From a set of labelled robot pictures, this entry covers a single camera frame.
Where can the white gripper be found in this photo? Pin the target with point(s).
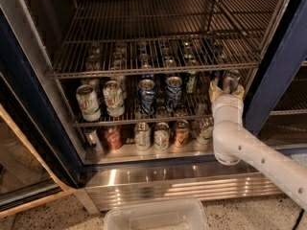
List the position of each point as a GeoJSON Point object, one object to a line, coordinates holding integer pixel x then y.
{"type": "Point", "coordinates": [226, 101]}

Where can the silver redbull can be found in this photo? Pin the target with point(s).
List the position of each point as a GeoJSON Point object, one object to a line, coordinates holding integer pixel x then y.
{"type": "Point", "coordinates": [231, 80]}

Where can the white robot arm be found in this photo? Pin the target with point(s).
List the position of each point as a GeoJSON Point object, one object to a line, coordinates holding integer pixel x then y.
{"type": "Point", "coordinates": [232, 143]}

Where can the green soda can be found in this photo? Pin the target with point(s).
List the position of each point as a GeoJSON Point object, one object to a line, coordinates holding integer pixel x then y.
{"type": "Point", "coordinates": [191, 81]}

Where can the white can bottom right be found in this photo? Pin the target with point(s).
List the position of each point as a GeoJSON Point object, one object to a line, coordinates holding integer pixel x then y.
{"type": "Point", "coordinates": [205, 129]}

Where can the blue pepsi can right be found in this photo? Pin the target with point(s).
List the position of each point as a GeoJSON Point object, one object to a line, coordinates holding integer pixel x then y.
{"type": "Point", "coordinates": [173, 93]}

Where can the blue pepsi can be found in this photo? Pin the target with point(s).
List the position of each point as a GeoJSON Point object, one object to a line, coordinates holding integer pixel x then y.
{"type": "Point", "coordinates": [173, 93]}
{"type": "Point", "coordinates": [146, 95]}

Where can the orange brown can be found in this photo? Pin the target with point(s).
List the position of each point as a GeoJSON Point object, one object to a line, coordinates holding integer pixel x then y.
{"type": "Point", "coordinates": [181, 133]}

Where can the white green can bottom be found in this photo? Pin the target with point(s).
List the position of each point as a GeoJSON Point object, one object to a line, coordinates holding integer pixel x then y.
{"type": "Point", "coordinates": [161, 136]}

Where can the blue pepsi can left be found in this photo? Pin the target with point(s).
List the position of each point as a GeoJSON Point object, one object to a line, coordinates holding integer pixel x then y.
{"type": "Point", "coordinates": [146, 95]}

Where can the silver soda can bottom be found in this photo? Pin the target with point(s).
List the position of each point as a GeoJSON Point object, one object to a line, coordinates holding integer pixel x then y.
{"type": "Point", "coordinates": [142, 136]}

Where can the stainless steel display fridge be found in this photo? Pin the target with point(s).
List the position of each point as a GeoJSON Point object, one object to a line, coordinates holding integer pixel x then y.
{"type": "Point", "coordinates": [31, 35]}

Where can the white orange soda can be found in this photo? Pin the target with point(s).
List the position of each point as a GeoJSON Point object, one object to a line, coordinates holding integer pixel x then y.
{"type": "Point", "coordinates": [113, 97]}

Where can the red soda can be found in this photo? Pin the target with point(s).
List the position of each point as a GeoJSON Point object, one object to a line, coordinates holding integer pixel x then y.
{"type": "Point", "coordinates": [113, 137]}

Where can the white green 7up can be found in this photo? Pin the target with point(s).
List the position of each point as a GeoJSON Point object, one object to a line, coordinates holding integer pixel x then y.
{"type": "Point", "coordinates": [88, 102]}

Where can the silver blue can bottom left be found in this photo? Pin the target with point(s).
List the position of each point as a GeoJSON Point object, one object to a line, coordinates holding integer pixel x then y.
{"type": "Point", "coordinates": [92, 137]}

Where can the glass fridge door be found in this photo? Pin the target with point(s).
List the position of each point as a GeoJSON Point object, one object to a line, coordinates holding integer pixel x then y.
{"type": "Point", "coordinates": [28, 176]}

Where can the clear plastic bin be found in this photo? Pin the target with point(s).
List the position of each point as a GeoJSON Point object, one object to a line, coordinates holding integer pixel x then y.
{"type": "Point", "coordinates": [179, 214]}

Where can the middle wire fridge shelf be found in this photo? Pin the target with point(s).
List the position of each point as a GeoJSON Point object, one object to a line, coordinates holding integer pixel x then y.
{"type": "Point", "coordinates": [192, 106]}

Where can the wire fridge shelf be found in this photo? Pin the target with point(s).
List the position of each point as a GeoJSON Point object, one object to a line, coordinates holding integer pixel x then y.
{"type": "Point", "coordinates": [223, 35]}
{"type": "Point", "coordinates": [192, 106]}

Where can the upper wire fridge shelf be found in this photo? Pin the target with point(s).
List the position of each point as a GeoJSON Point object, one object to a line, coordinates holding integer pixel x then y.
{"type": "Point", "coordinates": [223, 35]}

